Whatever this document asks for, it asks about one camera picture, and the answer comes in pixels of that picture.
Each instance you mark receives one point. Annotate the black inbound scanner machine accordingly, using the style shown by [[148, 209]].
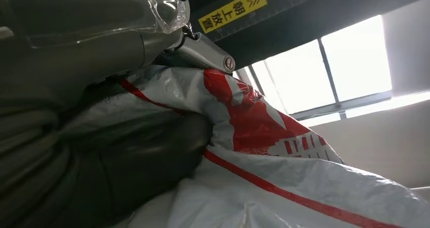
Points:
[[336, 15]]

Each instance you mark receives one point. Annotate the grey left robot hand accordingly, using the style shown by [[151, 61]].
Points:
[[84, 35]]

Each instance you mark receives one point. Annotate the grey courier bag red stripe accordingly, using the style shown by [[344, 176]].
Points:
[[302, 193]]

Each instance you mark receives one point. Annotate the window with dark frame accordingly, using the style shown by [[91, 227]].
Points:
[[356, 58]]

